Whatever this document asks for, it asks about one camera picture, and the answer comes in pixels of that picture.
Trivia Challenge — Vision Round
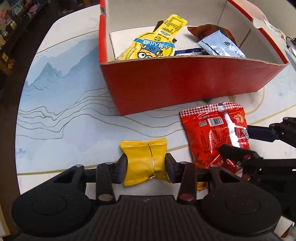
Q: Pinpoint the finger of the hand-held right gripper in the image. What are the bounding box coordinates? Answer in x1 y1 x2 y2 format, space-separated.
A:
247 117 296 149
218 144 264 169

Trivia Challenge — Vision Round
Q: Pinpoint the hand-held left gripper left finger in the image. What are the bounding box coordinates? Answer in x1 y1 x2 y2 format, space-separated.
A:
53 154 128 205

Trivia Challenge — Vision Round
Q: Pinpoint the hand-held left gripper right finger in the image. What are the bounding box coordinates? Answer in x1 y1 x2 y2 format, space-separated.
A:
165 153 243 202

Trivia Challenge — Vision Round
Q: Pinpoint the yellow foil snack packet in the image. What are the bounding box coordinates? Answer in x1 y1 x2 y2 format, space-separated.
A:
120 138 171 186

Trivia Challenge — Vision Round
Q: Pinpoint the red snack packet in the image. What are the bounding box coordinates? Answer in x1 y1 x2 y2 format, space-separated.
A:
180 103 250 191

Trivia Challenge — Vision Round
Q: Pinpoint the red cardboard box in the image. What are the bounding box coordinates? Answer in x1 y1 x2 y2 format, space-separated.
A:
98 0 289 116

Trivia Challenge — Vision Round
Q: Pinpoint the light blue snack packet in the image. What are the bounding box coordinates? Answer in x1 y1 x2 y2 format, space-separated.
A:
197 31 247 59

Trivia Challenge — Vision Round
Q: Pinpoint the white and blue snack packet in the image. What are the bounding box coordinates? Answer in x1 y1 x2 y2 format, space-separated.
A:
174 47 204 56

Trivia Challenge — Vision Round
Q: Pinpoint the copper foil snack packet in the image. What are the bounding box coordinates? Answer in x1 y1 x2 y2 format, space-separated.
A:
187 24 241 50

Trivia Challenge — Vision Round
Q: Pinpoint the yellow cartoon pouch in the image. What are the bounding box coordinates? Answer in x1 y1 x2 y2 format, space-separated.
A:
116 14 188 61

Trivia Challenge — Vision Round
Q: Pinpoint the blue mountain print table runner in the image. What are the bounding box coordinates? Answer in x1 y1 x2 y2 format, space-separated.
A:
16 30 265 176

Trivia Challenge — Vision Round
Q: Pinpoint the grey desk lamp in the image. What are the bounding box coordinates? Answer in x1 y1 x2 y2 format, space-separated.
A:
285 36 296 57

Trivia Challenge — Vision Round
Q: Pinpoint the white printed leaflet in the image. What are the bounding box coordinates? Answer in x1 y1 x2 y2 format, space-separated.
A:
264 20 286 37

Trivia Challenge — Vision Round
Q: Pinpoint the dark television cabinet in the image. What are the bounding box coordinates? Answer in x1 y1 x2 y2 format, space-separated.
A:
0 0 47 47

